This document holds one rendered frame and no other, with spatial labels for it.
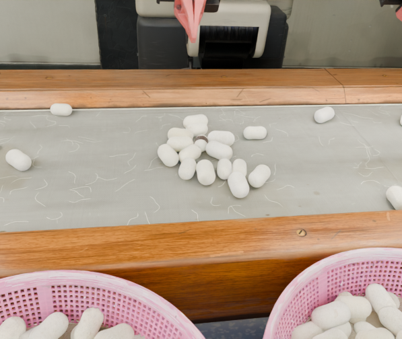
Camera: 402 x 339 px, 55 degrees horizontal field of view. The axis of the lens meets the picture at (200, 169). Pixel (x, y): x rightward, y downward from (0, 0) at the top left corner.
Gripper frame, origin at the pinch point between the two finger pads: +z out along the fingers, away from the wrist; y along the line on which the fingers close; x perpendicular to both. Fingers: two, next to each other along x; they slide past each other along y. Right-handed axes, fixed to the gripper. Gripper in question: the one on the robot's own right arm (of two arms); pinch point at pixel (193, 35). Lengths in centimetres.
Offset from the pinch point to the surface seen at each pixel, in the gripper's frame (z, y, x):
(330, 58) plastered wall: -99, 121, 173
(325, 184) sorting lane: 24.5, 14.3, -5.6
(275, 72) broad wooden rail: -1.2, 17.1, 13.1
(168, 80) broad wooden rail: 1.6, -3.2, 10.9
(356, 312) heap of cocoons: 38.1, 9.6, -17.0
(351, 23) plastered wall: -114, 129, 156
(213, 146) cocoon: 18.2, 1.2, -2.6
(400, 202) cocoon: 28.0, 20.3, -10.7
